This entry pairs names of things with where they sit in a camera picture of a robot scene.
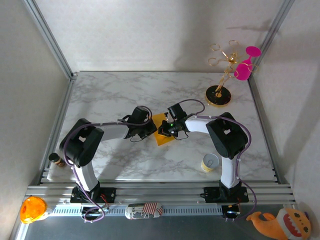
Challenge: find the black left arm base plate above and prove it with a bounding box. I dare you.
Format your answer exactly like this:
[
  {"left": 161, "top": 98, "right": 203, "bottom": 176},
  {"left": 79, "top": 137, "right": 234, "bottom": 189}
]
[{"left": 70, "top": 186, "right": 117, "bottom": 204}]

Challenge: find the aluminium side rail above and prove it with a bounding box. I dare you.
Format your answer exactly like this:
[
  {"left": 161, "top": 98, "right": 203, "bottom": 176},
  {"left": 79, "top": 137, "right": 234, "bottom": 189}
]
[
  {"left": 248, "top": 74, "right": 287, "bottom": 186},
  {"left": 37, "top": 72, "right": 78, "bottom": 186}
]

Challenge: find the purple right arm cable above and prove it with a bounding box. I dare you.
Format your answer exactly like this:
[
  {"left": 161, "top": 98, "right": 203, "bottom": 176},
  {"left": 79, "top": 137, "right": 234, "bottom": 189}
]
[{"left": 172, "top": 99, "right": 258, "bottom": 221}]

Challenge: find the pink wine glass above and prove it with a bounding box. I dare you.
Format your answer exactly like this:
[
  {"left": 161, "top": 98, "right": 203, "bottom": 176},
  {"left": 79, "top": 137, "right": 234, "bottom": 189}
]
[{"left": 233, "top": 46, "right": 262, "bottom": 81}]

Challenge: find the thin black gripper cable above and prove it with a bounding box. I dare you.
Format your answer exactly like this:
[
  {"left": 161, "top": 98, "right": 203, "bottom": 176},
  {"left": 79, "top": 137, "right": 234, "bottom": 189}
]
[
  {"left": 129, "top": 134, "right": 147, "bottom": 143},
  {"left": 174, "top": 129, "right": 189, "bottom": 141}
]

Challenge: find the orange plastic ball toy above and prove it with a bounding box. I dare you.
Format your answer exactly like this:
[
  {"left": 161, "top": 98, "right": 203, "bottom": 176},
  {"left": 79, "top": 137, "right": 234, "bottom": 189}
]
[{"left": 19, "top": 196, "right": 53, "bottom": 224}]

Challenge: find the yellow tin can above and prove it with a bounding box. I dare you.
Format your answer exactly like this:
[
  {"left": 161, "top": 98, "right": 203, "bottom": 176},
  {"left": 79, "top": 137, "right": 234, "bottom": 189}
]
[{"left": 200, "top": 153, "right": 220, "bottom": 173}]

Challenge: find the slotted grey cable duct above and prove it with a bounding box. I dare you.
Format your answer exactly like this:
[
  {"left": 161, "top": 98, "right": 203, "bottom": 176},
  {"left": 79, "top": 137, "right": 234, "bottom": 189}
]
[{"left": 51, "top": 204, "right": 223, "bottom": 216}]

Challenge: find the gold cup holder stand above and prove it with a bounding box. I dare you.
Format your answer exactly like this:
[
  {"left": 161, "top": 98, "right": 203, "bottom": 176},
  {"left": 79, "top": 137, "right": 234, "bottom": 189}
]
[{"left": 205, "top": 39, "right": 260, "bottom": 108}]

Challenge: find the crushed printed drink can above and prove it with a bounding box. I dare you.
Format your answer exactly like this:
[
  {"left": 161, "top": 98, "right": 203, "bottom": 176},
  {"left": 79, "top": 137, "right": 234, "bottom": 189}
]
[{"left": 124, "top": 201, "right": 164, "bottom": 220}]

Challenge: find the aluminium frame post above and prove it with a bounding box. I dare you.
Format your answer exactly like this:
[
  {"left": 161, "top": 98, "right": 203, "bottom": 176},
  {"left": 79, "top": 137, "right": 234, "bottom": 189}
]
[
  {"left": 247, "top": 0, "right": 296, "bottom": 81},
  {"left": 23, "top": 0, "right": 78, "bottom": 80}
]

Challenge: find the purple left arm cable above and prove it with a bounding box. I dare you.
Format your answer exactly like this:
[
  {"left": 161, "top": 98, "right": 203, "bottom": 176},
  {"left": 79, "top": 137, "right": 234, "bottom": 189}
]
[{"left": 62, "top": 107, "right": 153, "bottom": 224}]

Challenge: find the thin black left gripper cable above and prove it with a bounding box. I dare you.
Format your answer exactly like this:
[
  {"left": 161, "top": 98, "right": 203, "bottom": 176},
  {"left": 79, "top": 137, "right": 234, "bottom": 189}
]
[{"left": 129, "top": 134, "right": 147, "bottom": 143}]

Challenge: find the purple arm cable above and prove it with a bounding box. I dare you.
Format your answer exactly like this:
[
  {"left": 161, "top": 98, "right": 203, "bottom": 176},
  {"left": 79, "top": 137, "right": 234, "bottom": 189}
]
[
  {"left": 172, "top": 99, "right": 258, "bottom": 221},
  {"left": 62, "top": 107, "right": 153, "bottom": 224}
]

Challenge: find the orange plush monster toy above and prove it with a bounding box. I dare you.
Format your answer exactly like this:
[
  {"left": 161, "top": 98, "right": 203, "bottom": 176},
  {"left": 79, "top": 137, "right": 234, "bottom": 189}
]
[{"left": 246, "top": 207, "right": 312, "bottom": 240}]

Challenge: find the black controller box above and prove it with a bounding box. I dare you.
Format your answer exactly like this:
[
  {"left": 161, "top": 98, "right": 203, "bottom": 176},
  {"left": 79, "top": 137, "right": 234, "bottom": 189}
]
[
  {"left": 221, "top": 204, "right": 242, "bottom": 220},
  {"left": 81, "top": 206, "right": 106, "bottom": 217}
]

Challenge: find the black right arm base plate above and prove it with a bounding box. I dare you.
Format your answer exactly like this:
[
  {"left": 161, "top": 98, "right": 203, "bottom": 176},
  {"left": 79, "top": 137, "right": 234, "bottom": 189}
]
[{"left": 203, "top": 186, "right": 250, "bottom": 203}]

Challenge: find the yellow paper sheet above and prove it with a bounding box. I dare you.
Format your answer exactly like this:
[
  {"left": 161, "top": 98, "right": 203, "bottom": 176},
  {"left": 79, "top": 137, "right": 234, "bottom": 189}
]
[{"left": 151, "top": 112, "right": 176, "bottom": 147}]

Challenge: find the thin black right gripper cable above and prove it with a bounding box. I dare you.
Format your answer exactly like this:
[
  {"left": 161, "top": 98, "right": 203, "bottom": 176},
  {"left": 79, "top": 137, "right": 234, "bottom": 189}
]
[{"left": 174, "top": 129, "right": 189, "bottom": 141}]

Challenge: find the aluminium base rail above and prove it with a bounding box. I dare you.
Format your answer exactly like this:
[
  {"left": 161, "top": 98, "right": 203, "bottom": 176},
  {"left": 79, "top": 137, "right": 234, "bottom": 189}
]
[{"left": 24, "top": 183, "right": 297, "bottom": 208}]

